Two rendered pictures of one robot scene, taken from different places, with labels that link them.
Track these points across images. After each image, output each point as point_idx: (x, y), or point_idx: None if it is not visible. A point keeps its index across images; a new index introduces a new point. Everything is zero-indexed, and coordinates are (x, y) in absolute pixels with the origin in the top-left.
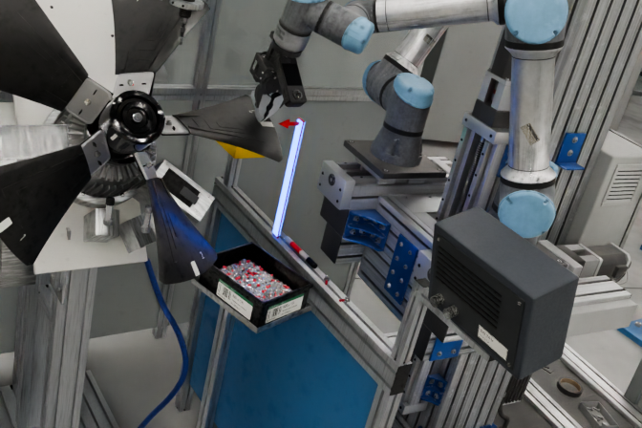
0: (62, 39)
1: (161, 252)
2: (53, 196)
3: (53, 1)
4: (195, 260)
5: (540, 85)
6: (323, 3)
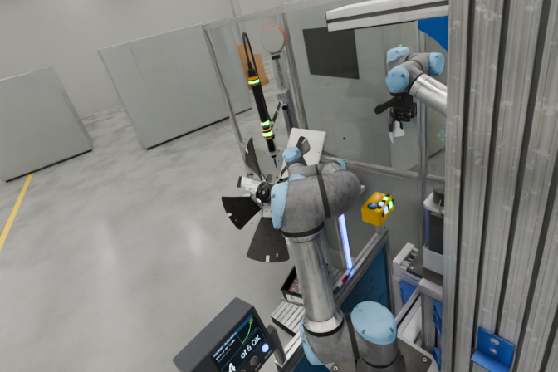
0: (256, 158)
1: (252, 246)
2: (243, 210)
3: (304, 136)
4: (270, 256)
5: (293, 257)
6: (289, 163)
